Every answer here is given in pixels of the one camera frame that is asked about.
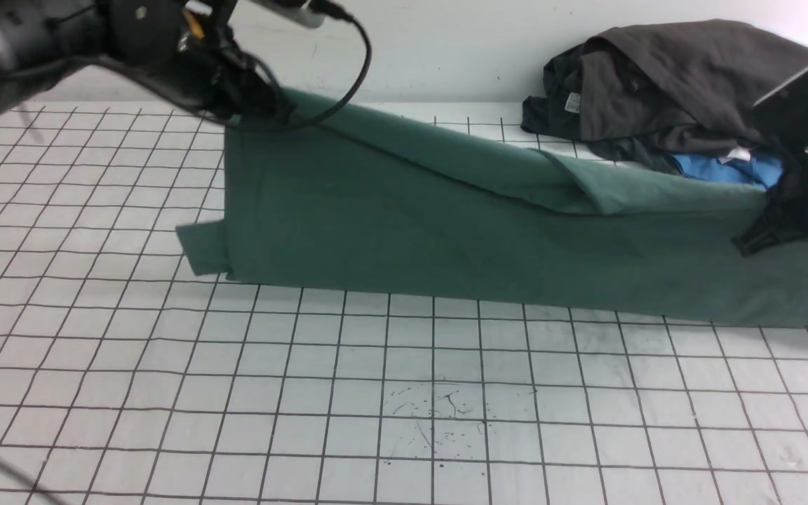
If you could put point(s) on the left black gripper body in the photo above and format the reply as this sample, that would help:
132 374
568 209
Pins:
190 59

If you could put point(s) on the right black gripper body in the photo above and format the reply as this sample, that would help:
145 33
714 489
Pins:
785 217

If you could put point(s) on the green long sleeve shirt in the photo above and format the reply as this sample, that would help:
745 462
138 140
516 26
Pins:
373 202

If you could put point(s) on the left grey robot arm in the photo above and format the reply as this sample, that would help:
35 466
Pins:
44 42

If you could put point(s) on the blue garment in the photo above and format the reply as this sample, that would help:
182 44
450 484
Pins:
759 169

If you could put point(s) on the dark grey garment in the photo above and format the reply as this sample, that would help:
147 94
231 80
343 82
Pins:
682 88

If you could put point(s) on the dark green black garment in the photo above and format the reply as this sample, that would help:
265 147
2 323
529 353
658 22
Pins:
543 116

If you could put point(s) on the white grid pattern table cover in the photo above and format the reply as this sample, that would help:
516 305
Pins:
124 379

